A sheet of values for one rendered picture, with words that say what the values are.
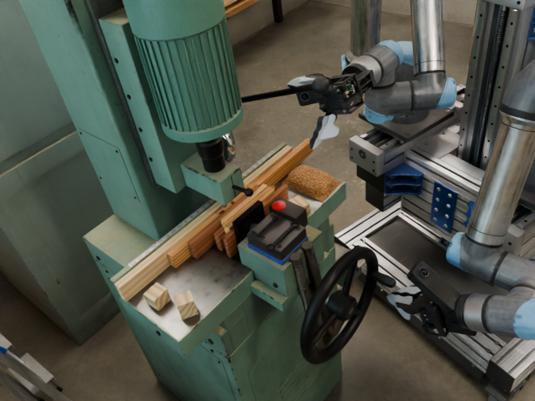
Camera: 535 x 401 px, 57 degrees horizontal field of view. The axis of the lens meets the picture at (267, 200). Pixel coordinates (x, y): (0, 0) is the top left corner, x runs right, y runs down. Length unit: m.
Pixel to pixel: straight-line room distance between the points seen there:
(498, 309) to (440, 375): 1.00
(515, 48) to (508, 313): 0.75
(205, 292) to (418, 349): 1.15
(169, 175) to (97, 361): 1.24
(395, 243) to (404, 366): 0.49
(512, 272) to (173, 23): 0.80
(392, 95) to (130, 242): 0.80
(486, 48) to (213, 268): 0.96
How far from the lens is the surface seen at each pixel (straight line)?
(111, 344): 2.29
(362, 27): 1.51
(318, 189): 1.28
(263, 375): 1.43
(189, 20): 0.91
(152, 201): 1.32
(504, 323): 1.05
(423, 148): 1.75
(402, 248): 2.11
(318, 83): 0.99
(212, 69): 0.96
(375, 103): 1.28
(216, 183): 1.12
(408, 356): 2.06
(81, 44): 1.11
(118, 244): 1.46
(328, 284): 1.03
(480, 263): 1.12
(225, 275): 1.14
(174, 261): 1.17
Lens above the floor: 1.74
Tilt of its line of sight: 41 degrees down
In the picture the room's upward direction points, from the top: 10 degrees counter-clockwise
